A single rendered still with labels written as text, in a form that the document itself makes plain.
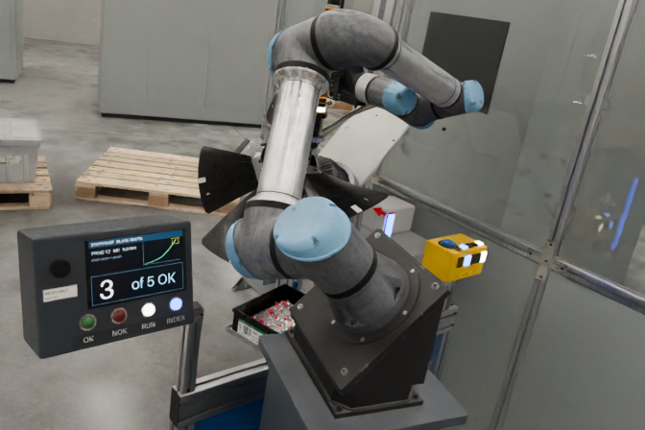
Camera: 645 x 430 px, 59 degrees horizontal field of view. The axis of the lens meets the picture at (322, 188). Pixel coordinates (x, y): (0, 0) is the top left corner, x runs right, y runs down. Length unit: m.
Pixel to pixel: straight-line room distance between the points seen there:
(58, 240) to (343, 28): 0.62
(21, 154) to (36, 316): 3.48
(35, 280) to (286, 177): 0.45
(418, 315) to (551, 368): 1.17
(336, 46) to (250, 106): 6.33
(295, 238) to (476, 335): 1.43
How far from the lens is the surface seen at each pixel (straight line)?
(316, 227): 0.91
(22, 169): 4.48
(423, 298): 1.02
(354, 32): 1.13
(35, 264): 0.97
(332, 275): 0.95
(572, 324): 2.04
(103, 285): 1.01
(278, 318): 1.58
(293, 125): 1.11
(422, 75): 1.27
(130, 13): 7.07
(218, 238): 1.67
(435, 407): 1.13
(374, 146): 1.93
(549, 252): 2.02
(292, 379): 1.11
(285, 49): 1.19
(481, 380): 2.31
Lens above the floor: 1.65
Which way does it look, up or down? 18 degrees down
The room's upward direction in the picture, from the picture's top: 10 degrees clockwise
